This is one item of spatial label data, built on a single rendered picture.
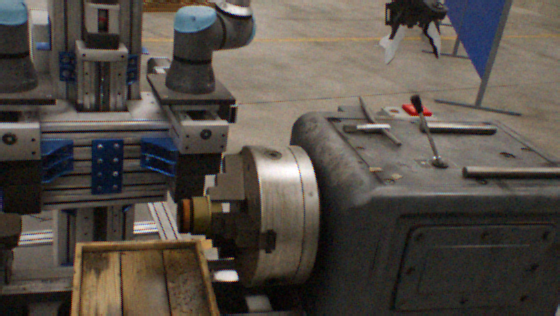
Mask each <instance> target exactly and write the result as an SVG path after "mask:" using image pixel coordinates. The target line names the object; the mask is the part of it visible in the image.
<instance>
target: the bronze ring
mask: <svg viewBox="0 0 560 316"><path fill-rule="evenodd" d="M212 213H223V207H222V204H221V202H210V198H209V195H204V197H191V198H190V200H188V198H186V199H178V201H177V217H176V228H177V232H178V234H188V233H190V234H191V235H204V236H205V237H209V234H210V231H211V222H212Z"/></svg>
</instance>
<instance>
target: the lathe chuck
mask: <svg viewBox="0 0 560 316"><path fill-rule="evenodd" d="M268 151H275V152H277V153H279V154H280V155H281V157H280V158H277V159H273V158H270V157H268V156H266V152H268ZM242 155H243V171H244V188H245V195H246V199H247V202H241V203H230V212H249V214H250V216H251V218H252V220H253V221H254V223H256V226H257V228H259V230H260V231H261V233H267V229H273V230H272V231H273V232H274V233H275V239H274V249H271V252H266V250H265V249H259V248H258V246H257V247H238V249H237V252H236V255H235V258H234V268H235V271H236V273H237V276H238V278H239V281H240V283H242V284H243V285H244V287H246V288H249V287H266V286H281V285H287V284H289V283H290V282H292V279H293V278H294V277H295V275H296V273H297V268H298V265H299V262H300V259H301V255H302V243H303V233H304V203H303V194H302V181H301V177H300V174H299V170H298V167H297V162H296V160H295V158H294V156H293V155H292V151H290V150H289V149H288V148H287V147H286V146H261V145H245V146H242ZM271 279H277V280H279V282H276V283H272V284H266V283H265V282H266V281H268V280H271Z"/></svg>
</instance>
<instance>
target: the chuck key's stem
mask: <svg viewBox="0 0 560 316"><path fill-rule="evenodd" d="M382 127H383V128H385V130H387V131H388V132H390V130H391V127H390V125H389V124H364V125H343V130H344V131H354V132H356V131H364V133H381V132H380V129H381V128H382Z"/></svg>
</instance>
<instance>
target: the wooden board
mask: <svg viewBox="0 0 560 316"><path fill-rule="evenodd" d="M140 242H141V243H140ZM110 243H112V244H110ZM179 248H180V249H179ZM202 248H203V245H202V242H201V239H194V240H183V241H182V240H173V241H172V240H148V241H137V243H136V241H116V242H79V243H76V251H75V260H74V271H76V273H75V274H73V291H72V307H71V316H91V315H93V316H100V314H102V316H122V310H123V316H124V315H125V316H138V314H140V316H160V315H161V316H173V315H172V314H174V313H175V314H174V316H187V315H188V316H194V315H195V316H196V315H198V316H201V315H203V316H220V313H219V310H218V307H217V306H216V305H217V300H216V296H215V294H214V291H213V288H212V282H211V278H210V273H209V270H208V267H207V266H208V263H207V260H206V257H205V254H204V250H203V249H202ZM160 249H162V252H161V250H160ZM170 249H171V250H170ZM172 249H174V250H177V251H174V250H173V251H174V252H176V253H172ZM184 249H185V250H184ZM186 249H187V250H189V251H192V250H193V251H192V252H193V253H192V252H190V253H191V254H192V255H191V254H190V253H188V252H186V254H183V252H185V251H186ZM125 250H126V251H125ZM127 250H128V251H127ZM137 250H138V251H139V252H138V251H137ZM140 250H141V251H140ZM144 250H146V251H144ZM153 250H154V251H153ZM159 250H160V251H159ZM164 250H166V251H164ZM168 250H170V252H171V253H169V251H168ZM181 250H182V251H181ZM108 251H109V252H108ZM113 251H114V252H113ZM123 251H124V253H123V254H121V271H122V272H121V279H122V294H123V308H122V305H121V288H120V276H119V275H120V269H119V268H120V254H118V253H119V252H121V253H122V252H123ZM157 251H159V252H160V254H159V253H158V252H157ZM178 251H179V252H180V251H181V252H182V253H178V254H177V252H178ZM90 252H91V254H92V255H90V254H89V253H90ZM97 252H98V254H97V255H96V256H94V255H95V253H97ZM111 252H112V253H111ZM130 252H131V253H130ZM83 253H88V254H85V255H84V254H83ZM101 253H102V254H101ZM107 253H108V254H107ZM125 253H126V255H124V254H125ZM129 253H130V254H129ZM163 254H164V255H163ZM182 254H183V256H184V255H185V256H184V257H183V256H182ZM202 254H203V255H202ZM87 255H89V256H88V257H87ZM103 255H104V256H103ZM154 255H155V256H154ZM175 255H176V256H177V257H178V258H177V257H175ZM193 255H194V256H195V257H193V258H192V256H193ZM99 256H100V257H99ZM118 256H119V257H118ZM145 256H146V257H145ZM151 256H152V257H151ZM159 256H160V257H159ZM163 256H165V257H166V258H165V257H163ZM172 256H174V257H172ZM181 256H182V257H181ZM95 257H96V258H97V259H95ZM103 257H105V258H103ZM142 257H144V258H142ZM162 257H163V258H162ZM186 257H189V258H187V259H186V260H185V258H186ZM202 257H203V258H202ZM85 258H87V259H88V261H86V260H84V259H85ZM108 258H109V259H108ZM171 258H172V259H174V261H173V260H172V259H171ZM194 258H195V259H194ZM92 259H93V260H92ZM146 259H147V261H146ZM169 259H171V260H169ZM76 260H78V261H77V263H76ZM176 260H177V261H178V262H179V261H180V262H179V263H177V262H175V261H176ZM188 260H190V261H191V260H192V262H190V261H188ZM85 261H86V262H87V264H84V263H85ZM95 261H97V262H95ZM165 261H167V262H165ZM182 261H183V263H182ZM194 261H195V262H194ZM196 261H197V262H196ZM104 262H105V263H104ZM164 262H165V263H164ZM186 262H187V263H188V265H187V264H185V263H186ZM189 262H190V264H189ZM193 262H194V263H195V264H196V265H197V267H195V266H196V265H195V264H194V263H193ZM203 262H204V263H203ZM154 263H155V264H154ZM158 263H159V264H158ZM162 263H163V264H162ZM169 263H171V264H173V266H171V264H169ZM180 263H181V264H182V265H180ZM192 263H193V264H194V265H193V264H192ZM92 264H94V265H95V266H93V265H92ZM98 264H99V266H98ZM175 264H176V265H175ZM177 264H178V265H177ZM191 264H192V265H193V267H195V268H196V269H195V268H193V267H192V268H190V267H191V266H192V265H191ZM166 265H168V269H165V268H167V266H166ZM185 265H186V266H185ZM105 266H106V267H105ZM152 266H154V267H152ZM157 266H159V267H157ZM178 266H181V268H179V267H178ZM187 266H188V267H187ZM108 267H109V268H108ZM149 267H152V268H149ZM173 267H175V269H176V271H177V268H178V269H179V271H181V269H182V268H183V270H184V271H183V272H182V274H180V275H179V276H176V275H178V274H179V273H180V272H179V271H177V272H176V271H175V270H174V269H173ZM107 268H108V269H107ZM76 269H78V270H76ZM84 269H85V270H84ZM92 269H93V270H92ZM102 269H103V270H102ZM122 269H123V270H122ZM172 269H173V270H172ZM192 269H193V270H192ZM83 270H84V271H83ZM86 270H87V271H86ZM166 270H167V272H168V275H167V274H166V273H165V272H166ZM194 270H195V271H196V272H195V271H194ZM85 271H86V274H85ZM137 271H139V272H137ZM162 271H165V272H164V274H162V273H163V272H162ZM198 271H199V272H200V273H199V272H198ZM136 272H137V273H136ZM172 272H173V273H172ZM185 272H187V273H185ZM118 273H119V275H118ZM193 273H194V274H193ZM196 273H197V274H199V276H198V275H197V274H196ZM170 274H172V275H170ZM200 274H201V275H200ZM97 275H98V276H97ZM191 275H193V276H191ZM194 275H195V276H194ZM187 276H188V277H187ZM200 276H201V277H200ZM83 277H85V278H83ZM193 277H194V278H193ZM107 278H108V279H107ZM148 278H149V279H148ZM183 278H185V280H184V279H183ZM173 279H174V280H173ZM187 279H189V280H187ZM195 279H196V281H195ZM198 279H199V280H198ZM200 279H201V280H200ZM170 280H171V281H172V280H173V281H174V282H175V283H173V282H171V281H170ZM177 280H178V281H179V282H178V281H177ZM188 281H189V282H188ZM197 281H201V282H202V283H200V282H197ZM183 282H184V283H185V284H184V283H183ZM199 283H200V284H199ZM174 284H175V285H174ZM188 284H189V286H188ZM196 285H197V287H196ZM179 286H180V287H179ZM200 287H201V288H200ZM177 288H178V289H177ZM194 288H195V289H194ZM211 288H212V289H211ZM179 289H181V290H179ZM186 289H187V290H186ZM190 289H191V290H190ZM201 289H202V290H201ZM178 290H179V291H178ZM189 290H190V291H189ZM193 290H194V291H193ZM197 290H198V291H200V292H199V293H198V291H197ZM185 291H188V292H185ZM202 291H203V294H201V292H202ZM175 292H176V295H175V296H174V293H175ZM178 292H179V293H180V292H182V293H180V294H178ZM184 292H185V294H183V293H184ZM194 292H195V293H194ZM137 294H138V295H137ZM193 294H194V295H195V296H193ZM188 295H189V296H190V297H191V296H193V297H191V298H190V297H189V296H188ZM198 295H201V296H202V297H201V296H199V297H198ZM210 295H211V296H210ZM167 296H168V297H167ZM177 296H178V297H179V298H176V297H177ZM185 296H186V297H185ZM174 297H175V298H174ZM183 297H185V298H186V299H183ZM197 297H198V298H197ZM192 298H194V299H192ZM202 298H204V299H202ZM129 299H130V300H129ZM182 299H183V300H182ZM191 299H192V300H191ZM176 300H177V302H176ZM181 300H182V301H181ZM190 300H191V301H190ZM205 300H206V301H205ZM201 302H204V303H202V304H201ZM185 303H188V304H185ZM178 304H181V305H178ZM196 304H197V305H196ZM204 304H205V305H207V307H205V308H202V307H203V305H204ZM193 305H194V306H193ZM200 305H201V306H200ZM182 306H183V307H182ZM199 306H200V308H199ZM169 307H170V308H169ZM172 307H173V308H177V309H176V310H172ZM181 307H182V308H183V309H182V313H181V311H180V310H181ZM189 308H191V309H193V310H192V311H193V312H192V315H191V313H190V310H191V309H189ZM216 308H217V309H216ZM128 309H129V310H128ZM196 309H197V310H196ZM75 310H76V311H77V312H75ZM131 310H132V311H131ZM188 310H189V311H188ZM73 311H74V312H73ZM129 311H130V312H129ZM169 311H170V312H169ZM171 311H172V312H171ZM183 311H186V312H187V311H188V313H190V315H189V314H188V313H184V312H183ZM201 311H202V312H201ZM206 311H207V312H206ZM116 312H117V313H116ZM168 312H169V313H168ZM177 312H178V313H177ZM197 312H198V313H199V314H198V313H197ZM203 312H204V313H203ZM127 313H128V314H127ZM170 313H171V314H170ZM208 313H210V314H208ZM88 314H89V315H88Z"/></svg>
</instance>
